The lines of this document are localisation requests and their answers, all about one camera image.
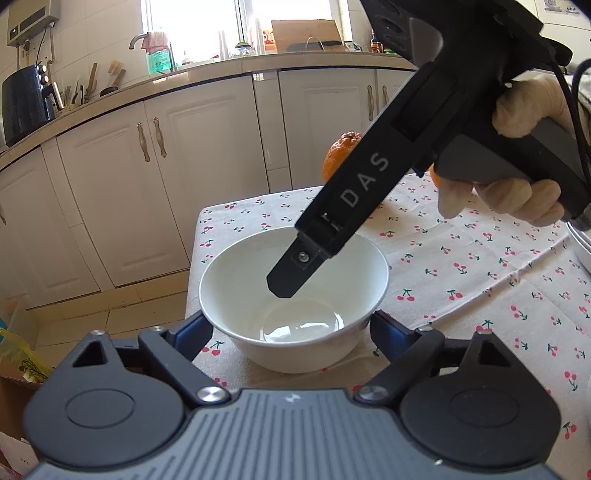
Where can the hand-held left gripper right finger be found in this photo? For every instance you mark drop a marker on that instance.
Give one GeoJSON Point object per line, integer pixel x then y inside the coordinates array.
{"type": "Point", "coordinates": [392, 334]}

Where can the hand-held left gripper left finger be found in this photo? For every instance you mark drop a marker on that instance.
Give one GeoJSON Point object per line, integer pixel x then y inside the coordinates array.
{"type": "Point", "coordinates": [194, 334]}

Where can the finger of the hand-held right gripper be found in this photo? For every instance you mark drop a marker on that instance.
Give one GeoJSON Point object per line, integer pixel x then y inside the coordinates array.
{"type": "Point", "coordinates": [291, 272]}

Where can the white floral bowl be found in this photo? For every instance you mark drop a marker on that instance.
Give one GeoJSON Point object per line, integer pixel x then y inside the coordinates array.
{"type": "Point", "coordinates": [240, 286]}

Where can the large white fruit-print plate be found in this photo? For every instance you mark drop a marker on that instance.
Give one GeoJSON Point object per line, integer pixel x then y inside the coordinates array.
{"type": "Point", "coordinates": [582, 233]}

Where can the person's right hand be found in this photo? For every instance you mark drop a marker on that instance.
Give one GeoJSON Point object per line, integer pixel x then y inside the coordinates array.
{"type": "Point", "coordinates": [521, 110]}

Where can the knobby orange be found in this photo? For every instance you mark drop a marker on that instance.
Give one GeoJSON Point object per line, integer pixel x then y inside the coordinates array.
{"type": "Point", "coordinates": [337, 157]}

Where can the orange with green leaves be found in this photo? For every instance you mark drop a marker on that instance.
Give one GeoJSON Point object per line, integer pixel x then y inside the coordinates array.
{"type": "Point", "coordinates": [434, 177]}

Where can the cherry-print tablecloth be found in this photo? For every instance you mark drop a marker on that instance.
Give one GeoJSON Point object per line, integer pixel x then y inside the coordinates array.
{"type": "Point", "coordinates": [461, 277]}

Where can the dark sauce bottle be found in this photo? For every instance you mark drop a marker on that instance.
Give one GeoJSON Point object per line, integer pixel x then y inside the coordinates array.
{"type": "Point", "coordinates": [376, 44]}

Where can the white kitchen cabinets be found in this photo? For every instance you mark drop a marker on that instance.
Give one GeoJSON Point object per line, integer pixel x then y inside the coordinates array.
{"type": "Point", "coordinates": [207, 161]}

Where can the wooden cutting board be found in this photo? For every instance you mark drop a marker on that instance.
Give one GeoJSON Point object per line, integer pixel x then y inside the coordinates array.
{"type": "Point", "coordinates": [304, 34]}

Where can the yellow green bag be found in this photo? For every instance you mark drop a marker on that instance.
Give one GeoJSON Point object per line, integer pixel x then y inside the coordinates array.
{"type": "Point", "coordinates": [21, 355]}

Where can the cardboard box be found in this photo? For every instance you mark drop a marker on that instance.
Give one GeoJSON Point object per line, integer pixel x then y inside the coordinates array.
{"type": "Point", "coordinates": [14, 406]}

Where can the green dish soap bottle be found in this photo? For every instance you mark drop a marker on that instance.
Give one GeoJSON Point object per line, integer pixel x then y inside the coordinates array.
{"type": "Point", "coordinates": [159, 60]}

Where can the pink cloth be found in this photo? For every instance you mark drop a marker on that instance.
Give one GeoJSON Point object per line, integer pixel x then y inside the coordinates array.
{"type": "Point", "coordinates": [154, 40]}

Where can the kitchen utensil holder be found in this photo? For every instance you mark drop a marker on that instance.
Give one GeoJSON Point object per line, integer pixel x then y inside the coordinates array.
{"type": "Point", "coordinates": [92, 87]}

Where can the metal faucet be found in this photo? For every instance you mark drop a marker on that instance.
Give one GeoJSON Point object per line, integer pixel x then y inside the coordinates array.
{"type": "Point", "coordinates": [136, 39]}

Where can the black air fryer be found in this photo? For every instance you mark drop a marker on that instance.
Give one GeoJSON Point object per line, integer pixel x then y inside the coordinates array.
{"type": "Point", "coordinates": [23, 106]}

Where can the white water heater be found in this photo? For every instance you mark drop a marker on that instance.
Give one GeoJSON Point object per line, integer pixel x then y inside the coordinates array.
{"type": "Point", "coordinates": [32, 21]}

